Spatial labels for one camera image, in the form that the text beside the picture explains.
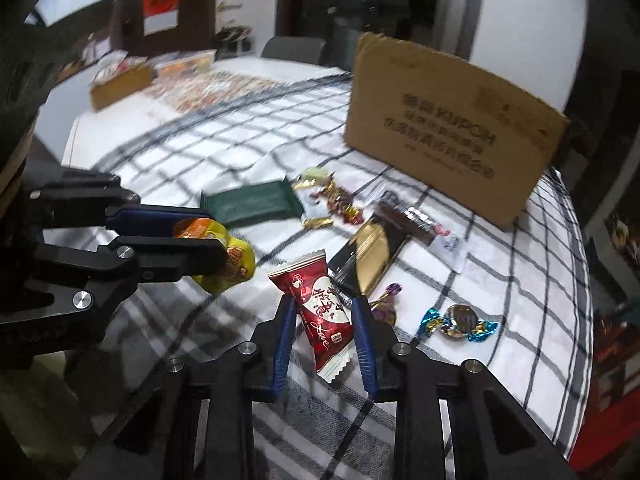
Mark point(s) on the blue gold wrapped candy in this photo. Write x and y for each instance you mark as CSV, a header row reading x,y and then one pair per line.
x,y
460,320

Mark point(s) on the red gold wrapped candy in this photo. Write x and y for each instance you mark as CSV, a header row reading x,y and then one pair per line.
x,y
347,210
334,190

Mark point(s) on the brown fruit stick packet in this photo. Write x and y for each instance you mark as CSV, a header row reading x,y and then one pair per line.
x,y
405,220

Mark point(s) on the red candy packet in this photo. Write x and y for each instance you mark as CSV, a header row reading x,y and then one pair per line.
x,y
320,310

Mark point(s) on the large cardboard box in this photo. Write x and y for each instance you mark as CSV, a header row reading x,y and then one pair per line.
x,y
440,125

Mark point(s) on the dark green snack packet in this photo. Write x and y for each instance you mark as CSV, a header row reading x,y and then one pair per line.
x,y
250,205

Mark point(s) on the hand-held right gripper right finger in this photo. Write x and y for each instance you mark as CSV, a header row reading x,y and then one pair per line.
x,y
362,352

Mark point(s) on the dark wooden door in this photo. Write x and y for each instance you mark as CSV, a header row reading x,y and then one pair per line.
x,y
200,5

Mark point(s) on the black and gold snack packet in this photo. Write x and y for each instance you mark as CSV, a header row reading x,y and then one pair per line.
x,y
370,250

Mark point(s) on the clear plastic basket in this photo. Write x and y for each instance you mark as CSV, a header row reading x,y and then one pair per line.
x,y
185,65

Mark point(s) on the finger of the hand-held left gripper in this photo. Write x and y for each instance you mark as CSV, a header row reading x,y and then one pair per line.
x,y
190,257
150,217

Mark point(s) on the shoe rack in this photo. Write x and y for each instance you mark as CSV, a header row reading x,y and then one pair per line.
x,y
234,37

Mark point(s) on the grey dining chair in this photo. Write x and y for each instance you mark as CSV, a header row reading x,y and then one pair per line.
x,y
292,50

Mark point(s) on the red cloth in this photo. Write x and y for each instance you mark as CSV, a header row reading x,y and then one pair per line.
x,y
612,385

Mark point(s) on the purple wrapped candy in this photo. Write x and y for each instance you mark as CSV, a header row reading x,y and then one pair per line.
x,y
385,310

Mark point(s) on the yellow orange snack packet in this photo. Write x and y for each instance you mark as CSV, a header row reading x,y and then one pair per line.
x,y
236,260

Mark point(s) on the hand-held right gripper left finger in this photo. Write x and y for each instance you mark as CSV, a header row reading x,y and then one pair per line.
x,y
282,352

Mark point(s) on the patterned placemat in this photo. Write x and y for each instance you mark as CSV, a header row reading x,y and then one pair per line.
x,y
215,90

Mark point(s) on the red print wall poster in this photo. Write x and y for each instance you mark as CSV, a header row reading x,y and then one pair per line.
x,y
160,0

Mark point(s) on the small cardboard box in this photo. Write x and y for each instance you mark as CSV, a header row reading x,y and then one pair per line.
x,y
120,87

